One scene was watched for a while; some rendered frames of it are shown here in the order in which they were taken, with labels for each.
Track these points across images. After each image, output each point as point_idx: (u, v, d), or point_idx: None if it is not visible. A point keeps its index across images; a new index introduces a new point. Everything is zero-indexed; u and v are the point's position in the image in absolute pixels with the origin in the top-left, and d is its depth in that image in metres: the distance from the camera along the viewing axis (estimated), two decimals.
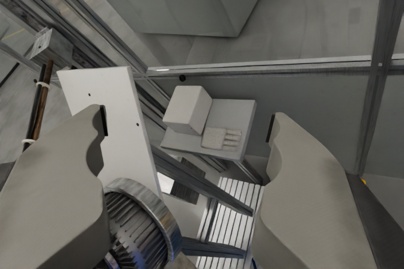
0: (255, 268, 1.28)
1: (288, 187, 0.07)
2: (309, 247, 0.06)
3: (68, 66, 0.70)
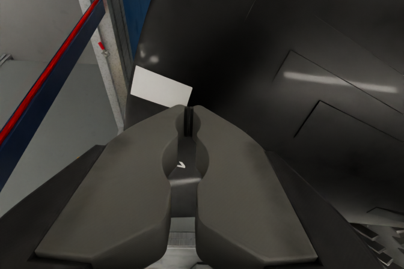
0: None
1: (219, 179, 0.07)
2: (249, 233, 0.06)
3: None
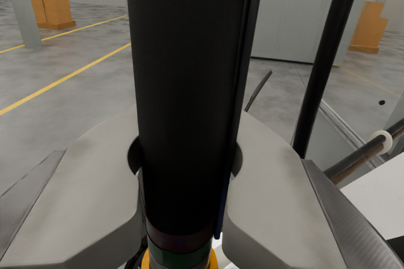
0: None
1: (250, 181, 0.07)
2: (276, 237, 0.06)
3: None
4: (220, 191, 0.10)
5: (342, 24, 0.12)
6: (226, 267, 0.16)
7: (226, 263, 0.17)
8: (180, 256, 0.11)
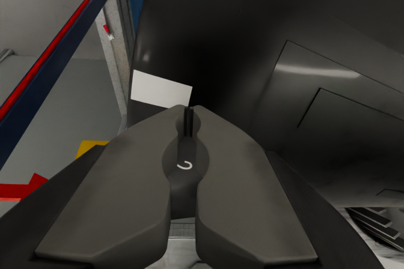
0: None
1: (219, 179, 0.07)
2: (249, 233, 0.06)
3: None
4: None
5: None
6: None
7: None
8: None
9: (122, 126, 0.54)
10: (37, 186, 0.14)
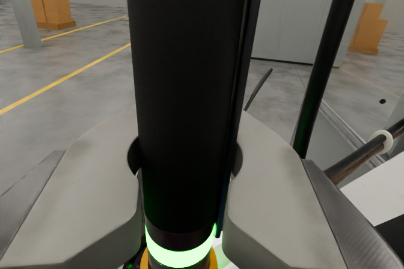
0: None
1: (251, 180, 0.07)
2: (276, 237, 0.06)
3: None
4: (220, 188, 0.10)
5: (344, 20, 0.12)
6: (226, 266, 0.16)
7: (226, 263, 0.16)
8: (180, 254, 0.10)
9: None
10: None
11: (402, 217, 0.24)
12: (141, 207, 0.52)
